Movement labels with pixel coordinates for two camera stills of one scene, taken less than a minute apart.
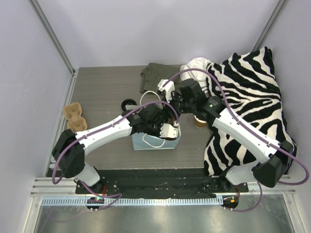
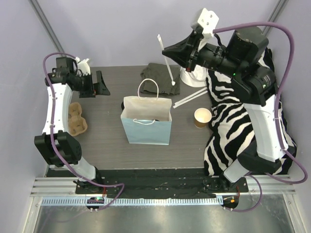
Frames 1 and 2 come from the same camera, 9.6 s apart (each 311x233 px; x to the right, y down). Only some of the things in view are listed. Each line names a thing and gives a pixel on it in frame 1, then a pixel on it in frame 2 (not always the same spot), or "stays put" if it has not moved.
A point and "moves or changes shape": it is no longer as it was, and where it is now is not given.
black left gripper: x=160 y=120 to x=91 y=85
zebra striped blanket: x=247 y=85 stays put
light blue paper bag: x=142 y=142 moves or changes shape
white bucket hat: x=199 y=63 stays put
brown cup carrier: x=72 y=113 stays put
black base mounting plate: x=161 y=183 stays put
